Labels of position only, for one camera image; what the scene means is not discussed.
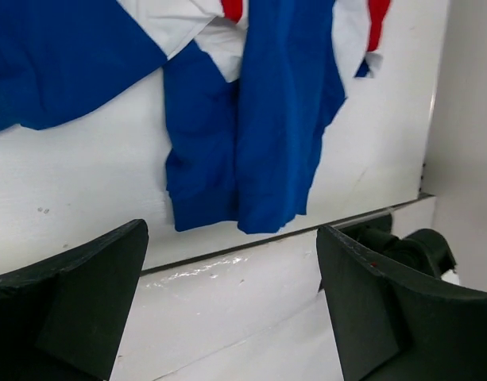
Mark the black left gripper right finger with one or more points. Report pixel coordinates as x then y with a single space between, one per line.
392 322

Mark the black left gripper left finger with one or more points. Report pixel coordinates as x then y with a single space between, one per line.
63 318

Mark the blue white red jacket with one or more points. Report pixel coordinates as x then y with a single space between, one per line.
249 88

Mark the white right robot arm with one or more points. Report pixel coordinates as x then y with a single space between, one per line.
424 250

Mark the white taped panel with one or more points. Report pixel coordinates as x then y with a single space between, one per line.
255 314

